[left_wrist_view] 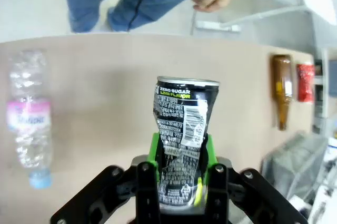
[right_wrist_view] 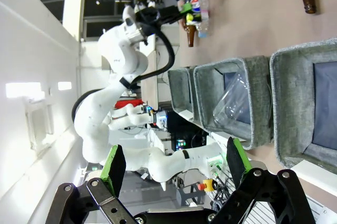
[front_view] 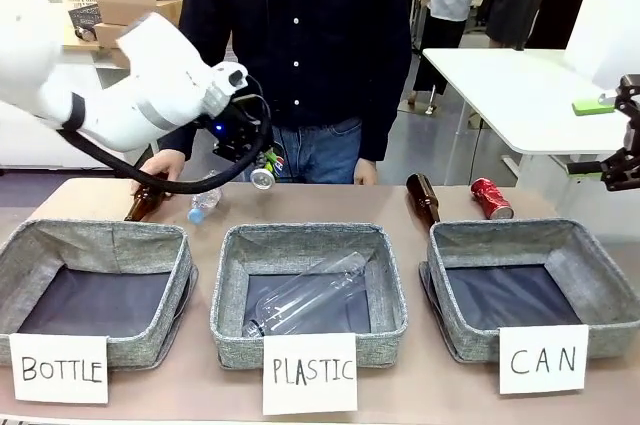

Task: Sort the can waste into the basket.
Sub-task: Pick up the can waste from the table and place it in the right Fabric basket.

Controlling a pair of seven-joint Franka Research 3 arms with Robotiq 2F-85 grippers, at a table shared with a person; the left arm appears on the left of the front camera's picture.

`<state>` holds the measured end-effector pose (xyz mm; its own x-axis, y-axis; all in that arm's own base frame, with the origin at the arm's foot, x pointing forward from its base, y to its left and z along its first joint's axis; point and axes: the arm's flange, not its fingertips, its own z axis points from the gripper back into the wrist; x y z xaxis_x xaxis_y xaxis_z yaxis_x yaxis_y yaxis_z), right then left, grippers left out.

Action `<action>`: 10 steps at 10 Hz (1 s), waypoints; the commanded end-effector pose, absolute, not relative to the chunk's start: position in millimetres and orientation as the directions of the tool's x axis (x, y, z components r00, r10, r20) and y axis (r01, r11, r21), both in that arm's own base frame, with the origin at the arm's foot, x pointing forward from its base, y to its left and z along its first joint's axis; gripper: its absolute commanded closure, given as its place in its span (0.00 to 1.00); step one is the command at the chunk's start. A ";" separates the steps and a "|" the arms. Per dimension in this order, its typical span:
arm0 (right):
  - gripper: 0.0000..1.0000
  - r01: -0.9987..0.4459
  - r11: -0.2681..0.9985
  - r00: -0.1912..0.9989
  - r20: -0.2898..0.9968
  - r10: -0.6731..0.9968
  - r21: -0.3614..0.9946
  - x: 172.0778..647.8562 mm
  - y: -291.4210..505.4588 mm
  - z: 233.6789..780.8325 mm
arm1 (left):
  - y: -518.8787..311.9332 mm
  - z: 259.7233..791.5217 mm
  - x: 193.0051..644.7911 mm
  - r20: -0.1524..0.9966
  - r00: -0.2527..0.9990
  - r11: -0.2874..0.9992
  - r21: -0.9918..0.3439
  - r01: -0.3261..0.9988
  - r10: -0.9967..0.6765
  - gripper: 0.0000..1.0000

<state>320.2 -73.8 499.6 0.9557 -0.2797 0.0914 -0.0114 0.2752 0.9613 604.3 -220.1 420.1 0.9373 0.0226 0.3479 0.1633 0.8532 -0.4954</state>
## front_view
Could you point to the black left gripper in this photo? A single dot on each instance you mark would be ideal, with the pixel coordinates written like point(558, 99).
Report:
point(239, 131)

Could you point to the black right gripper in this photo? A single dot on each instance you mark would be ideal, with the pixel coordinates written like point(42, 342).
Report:
point(633, 132)

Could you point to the brown glass bottle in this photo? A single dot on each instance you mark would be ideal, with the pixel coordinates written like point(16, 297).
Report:
point(142, 205)
point(424, 199)

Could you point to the person's left forearm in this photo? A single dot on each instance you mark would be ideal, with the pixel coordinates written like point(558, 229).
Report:
point(385, 115)

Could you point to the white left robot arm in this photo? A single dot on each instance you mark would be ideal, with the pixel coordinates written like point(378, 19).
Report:
point(150, 105)

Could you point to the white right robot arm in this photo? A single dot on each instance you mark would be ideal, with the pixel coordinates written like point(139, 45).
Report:
point(610, 20)

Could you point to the grey fabric basket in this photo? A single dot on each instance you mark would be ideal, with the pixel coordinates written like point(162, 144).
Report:
point(235, 260)
point(590, 255)
point(35, 250)

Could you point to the crushed red soda can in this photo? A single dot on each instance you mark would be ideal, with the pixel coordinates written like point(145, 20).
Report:
point(492, 199)

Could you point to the paper label reading can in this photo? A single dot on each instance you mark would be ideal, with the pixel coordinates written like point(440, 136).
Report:
point(544, 360)

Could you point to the black plastic basket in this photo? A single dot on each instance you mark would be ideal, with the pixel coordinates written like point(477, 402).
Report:
point(85, 16)

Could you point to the person's left hand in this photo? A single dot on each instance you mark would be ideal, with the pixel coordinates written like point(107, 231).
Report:
point(366, 172)

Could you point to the person's right hand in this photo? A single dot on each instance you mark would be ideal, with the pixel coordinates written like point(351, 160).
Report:
point(161, 166)

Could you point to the small blue-capped water bottle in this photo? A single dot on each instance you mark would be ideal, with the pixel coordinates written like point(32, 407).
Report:
point(204, 202)

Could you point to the white side table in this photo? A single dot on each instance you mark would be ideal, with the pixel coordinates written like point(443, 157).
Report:
point(500, 90)

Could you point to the person in navy shirt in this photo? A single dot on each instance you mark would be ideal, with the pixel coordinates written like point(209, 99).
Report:
point(310, 45)

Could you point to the large clear plastic bottle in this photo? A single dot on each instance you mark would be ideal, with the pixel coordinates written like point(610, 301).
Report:
point(310, 297)

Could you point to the small cardboard box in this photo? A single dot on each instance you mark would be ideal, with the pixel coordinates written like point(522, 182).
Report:
point(107, 35)

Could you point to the paper label reading plastic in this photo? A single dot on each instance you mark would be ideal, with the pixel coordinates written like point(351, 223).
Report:
point(310, 372)

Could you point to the paper label reading bottle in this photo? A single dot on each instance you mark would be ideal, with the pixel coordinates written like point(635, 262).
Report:
point(59, 369)

